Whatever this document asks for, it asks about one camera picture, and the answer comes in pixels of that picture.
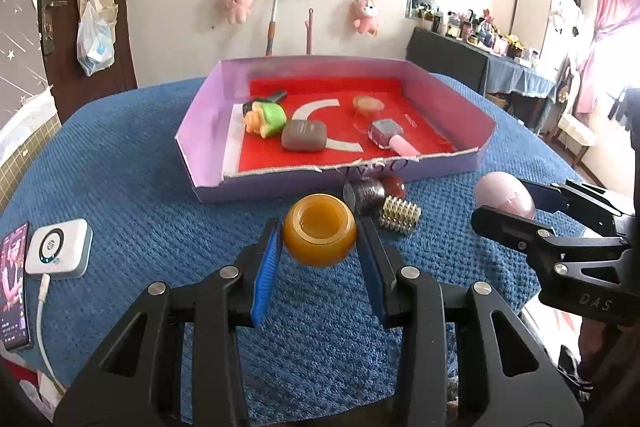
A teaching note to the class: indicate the pink oval case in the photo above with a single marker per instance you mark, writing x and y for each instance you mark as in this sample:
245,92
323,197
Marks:
500,192

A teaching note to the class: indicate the smartphone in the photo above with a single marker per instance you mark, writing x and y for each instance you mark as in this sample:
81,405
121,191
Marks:
15,287

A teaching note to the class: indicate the black handheld device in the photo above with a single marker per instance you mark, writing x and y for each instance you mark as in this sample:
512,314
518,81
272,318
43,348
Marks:
276,97

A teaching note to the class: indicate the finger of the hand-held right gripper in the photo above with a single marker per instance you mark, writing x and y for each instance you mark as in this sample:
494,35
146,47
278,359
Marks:
505,224
542,196

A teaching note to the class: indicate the dark glitter ball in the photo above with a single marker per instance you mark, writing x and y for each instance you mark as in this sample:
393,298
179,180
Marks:
370,197

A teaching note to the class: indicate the red printed paper bag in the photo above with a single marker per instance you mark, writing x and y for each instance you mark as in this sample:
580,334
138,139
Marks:
425,142

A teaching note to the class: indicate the pink octopus plush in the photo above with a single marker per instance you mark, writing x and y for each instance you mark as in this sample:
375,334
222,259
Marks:
235,2

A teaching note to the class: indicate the row of cosmetics bottles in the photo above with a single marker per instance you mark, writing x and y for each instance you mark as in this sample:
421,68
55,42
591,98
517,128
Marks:
480,32

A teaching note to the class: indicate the clear plastic bag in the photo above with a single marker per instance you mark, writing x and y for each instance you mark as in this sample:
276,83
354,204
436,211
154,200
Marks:
95,47

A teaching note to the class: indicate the green frog toy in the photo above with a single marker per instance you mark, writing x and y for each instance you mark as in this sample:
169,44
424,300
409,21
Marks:
270,119

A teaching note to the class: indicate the white wardrobe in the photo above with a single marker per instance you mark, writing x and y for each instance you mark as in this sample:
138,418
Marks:
535,12

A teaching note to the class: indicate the pink curtain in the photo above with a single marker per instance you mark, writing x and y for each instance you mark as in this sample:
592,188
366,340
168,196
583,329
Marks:
612,17

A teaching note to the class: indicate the gold studded cylinder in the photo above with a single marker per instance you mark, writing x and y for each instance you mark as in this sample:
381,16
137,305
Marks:
400,214

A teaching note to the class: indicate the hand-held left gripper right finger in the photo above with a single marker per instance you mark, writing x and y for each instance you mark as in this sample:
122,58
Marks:
372,267

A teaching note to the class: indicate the brown eyeshadow case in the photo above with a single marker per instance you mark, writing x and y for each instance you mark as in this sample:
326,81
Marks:
303,136

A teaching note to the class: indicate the purple cardboard box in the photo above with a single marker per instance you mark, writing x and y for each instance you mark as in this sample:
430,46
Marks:
210,107

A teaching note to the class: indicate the clear round lid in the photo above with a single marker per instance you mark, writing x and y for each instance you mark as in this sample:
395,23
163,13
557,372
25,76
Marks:
365,122

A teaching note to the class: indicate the white portable router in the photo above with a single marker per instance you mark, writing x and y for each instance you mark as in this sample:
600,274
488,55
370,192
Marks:
57,247

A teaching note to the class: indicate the amber round jar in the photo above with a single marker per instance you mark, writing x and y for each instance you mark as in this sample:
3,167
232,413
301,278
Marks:
320,252

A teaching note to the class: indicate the pink grey handheld device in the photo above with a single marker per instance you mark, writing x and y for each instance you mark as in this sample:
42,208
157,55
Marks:
387,132

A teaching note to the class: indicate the red-brown ball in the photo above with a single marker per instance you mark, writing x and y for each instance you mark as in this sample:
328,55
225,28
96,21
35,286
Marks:
395,186

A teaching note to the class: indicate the dark cloth covered desk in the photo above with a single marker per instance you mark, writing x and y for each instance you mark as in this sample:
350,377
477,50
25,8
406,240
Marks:
450,62

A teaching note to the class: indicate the pink bear plush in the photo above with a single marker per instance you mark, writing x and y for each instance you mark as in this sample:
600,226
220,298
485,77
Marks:
365,14

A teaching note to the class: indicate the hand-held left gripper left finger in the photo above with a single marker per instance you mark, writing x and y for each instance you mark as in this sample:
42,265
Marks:
267,267

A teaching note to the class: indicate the pink stick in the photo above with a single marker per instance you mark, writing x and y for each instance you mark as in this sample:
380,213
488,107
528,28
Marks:
310,32

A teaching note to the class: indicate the white cushioned chair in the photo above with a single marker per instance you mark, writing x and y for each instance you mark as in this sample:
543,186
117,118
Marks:
575,129

